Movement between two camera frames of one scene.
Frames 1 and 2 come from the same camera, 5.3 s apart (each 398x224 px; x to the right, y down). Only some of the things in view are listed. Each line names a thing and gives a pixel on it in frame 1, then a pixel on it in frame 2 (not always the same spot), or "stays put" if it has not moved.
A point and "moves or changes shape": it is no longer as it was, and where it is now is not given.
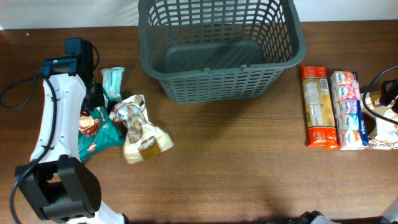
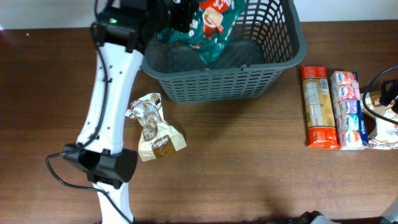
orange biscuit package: (322, 132) stays put
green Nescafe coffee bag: (97, 132) moves or changes shape
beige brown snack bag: (143, 140) moves or changes shape
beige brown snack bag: (387, 135) stays put
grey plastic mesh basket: (219, 51) stays put
